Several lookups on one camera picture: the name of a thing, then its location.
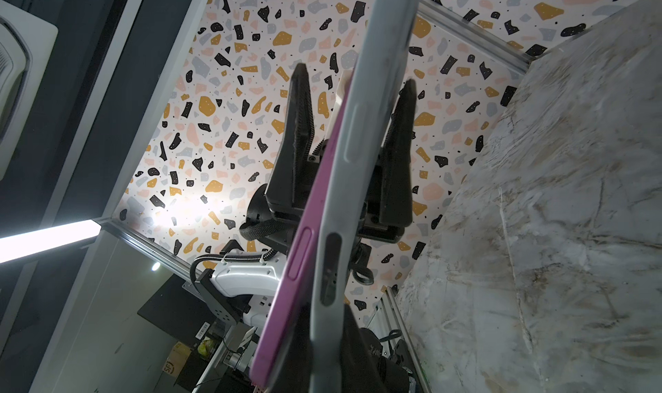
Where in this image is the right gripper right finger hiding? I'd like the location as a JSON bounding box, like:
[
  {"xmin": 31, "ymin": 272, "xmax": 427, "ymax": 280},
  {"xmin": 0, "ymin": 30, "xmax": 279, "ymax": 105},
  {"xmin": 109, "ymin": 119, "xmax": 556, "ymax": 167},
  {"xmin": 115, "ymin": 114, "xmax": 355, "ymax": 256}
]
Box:
[{"xmin": 340, "ymin": 304, "xmax": 398, "ymax": 392}]

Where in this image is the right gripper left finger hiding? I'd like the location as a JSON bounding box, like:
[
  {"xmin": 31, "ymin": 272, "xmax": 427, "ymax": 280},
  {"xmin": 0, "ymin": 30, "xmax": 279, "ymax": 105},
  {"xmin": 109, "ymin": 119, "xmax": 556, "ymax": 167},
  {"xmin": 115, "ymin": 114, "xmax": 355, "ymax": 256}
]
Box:
[{"xmin": 267, "ymin": 304, "xmax": 313, "ymax": 393}]

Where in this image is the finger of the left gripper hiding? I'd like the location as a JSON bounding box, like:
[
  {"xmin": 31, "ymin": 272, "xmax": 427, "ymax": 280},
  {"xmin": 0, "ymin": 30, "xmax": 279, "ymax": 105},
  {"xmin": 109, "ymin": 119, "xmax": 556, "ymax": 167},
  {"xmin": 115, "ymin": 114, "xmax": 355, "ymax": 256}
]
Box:
[
  {"xmin": 265, "ymin": 63, "xmax": 317, "ymax": 215},
  {"xmin": 379, "ymin": 79, "xmax": 417, "ymax": 228}
]

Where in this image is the purple phone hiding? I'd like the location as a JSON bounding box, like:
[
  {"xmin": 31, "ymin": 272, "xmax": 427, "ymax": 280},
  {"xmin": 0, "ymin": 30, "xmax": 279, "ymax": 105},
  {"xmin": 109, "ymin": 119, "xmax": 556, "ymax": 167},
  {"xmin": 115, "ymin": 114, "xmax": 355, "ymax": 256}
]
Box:
[{"xmin": 250, "ymin": 76, "xmax": 365, "ymax": 392}]

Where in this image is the grey phone case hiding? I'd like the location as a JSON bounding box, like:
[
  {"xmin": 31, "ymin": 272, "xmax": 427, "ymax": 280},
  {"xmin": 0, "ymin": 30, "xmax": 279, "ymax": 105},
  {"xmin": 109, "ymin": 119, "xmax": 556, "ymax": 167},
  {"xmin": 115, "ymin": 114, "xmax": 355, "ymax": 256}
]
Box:
[{"xmin": 307, "ymin": 0, "xmax": 421, "ymax": 393}]

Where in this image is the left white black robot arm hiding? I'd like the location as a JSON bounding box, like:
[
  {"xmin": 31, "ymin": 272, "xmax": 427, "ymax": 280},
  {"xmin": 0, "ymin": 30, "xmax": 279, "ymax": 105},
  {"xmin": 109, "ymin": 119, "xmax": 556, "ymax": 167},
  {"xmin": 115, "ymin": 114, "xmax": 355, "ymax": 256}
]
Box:
[{"xmin": 190, "ymin": 64, "xmax": 417, "ymax": 329}]

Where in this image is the white LED light bar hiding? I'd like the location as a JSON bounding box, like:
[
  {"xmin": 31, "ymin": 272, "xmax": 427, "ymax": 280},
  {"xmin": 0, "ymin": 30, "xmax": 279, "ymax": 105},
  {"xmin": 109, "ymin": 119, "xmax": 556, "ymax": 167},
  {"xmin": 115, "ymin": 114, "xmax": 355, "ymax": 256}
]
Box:
[{"xmin": 1, "ymin": 220, "xmax": 102, "ymax": 264}]

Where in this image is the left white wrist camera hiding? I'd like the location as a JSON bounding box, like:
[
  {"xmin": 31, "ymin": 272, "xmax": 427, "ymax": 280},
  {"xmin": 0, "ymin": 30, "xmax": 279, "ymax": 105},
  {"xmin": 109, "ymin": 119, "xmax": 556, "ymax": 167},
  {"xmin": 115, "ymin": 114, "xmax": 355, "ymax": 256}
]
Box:
[{"xmin": 210, "ymin": 249, "xmax": 287, "ymax": 298}]

